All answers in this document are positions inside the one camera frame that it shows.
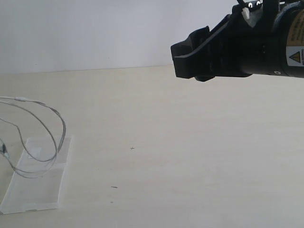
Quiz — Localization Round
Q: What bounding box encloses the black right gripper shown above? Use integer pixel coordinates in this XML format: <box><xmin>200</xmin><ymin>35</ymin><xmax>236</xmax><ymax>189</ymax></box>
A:
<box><xmin>171</xmin><ymin>0</ymin><xmax>290</xmax><ymax>82</ymax></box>

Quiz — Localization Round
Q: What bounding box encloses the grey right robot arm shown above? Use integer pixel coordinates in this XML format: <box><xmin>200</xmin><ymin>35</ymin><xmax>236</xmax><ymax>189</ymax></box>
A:
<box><xmin>171</xmin><ymin>0</ymin><xmax>304</xmax><ymax>82</ymax></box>

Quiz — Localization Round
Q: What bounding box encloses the clear plastic storage case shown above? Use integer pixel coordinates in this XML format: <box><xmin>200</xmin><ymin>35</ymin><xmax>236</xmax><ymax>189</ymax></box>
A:
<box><xmin>0</xmin><ymin>136</ymin><xmax>73</xmax><ymax>214</ymax></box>

